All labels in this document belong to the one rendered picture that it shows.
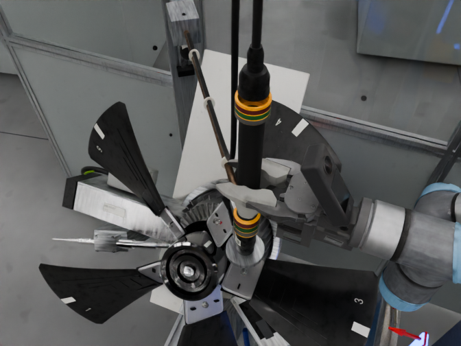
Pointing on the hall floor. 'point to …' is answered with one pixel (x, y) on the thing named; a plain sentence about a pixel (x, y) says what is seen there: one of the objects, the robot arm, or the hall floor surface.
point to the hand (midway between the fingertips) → (230, 173)
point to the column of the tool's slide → (180, 83)
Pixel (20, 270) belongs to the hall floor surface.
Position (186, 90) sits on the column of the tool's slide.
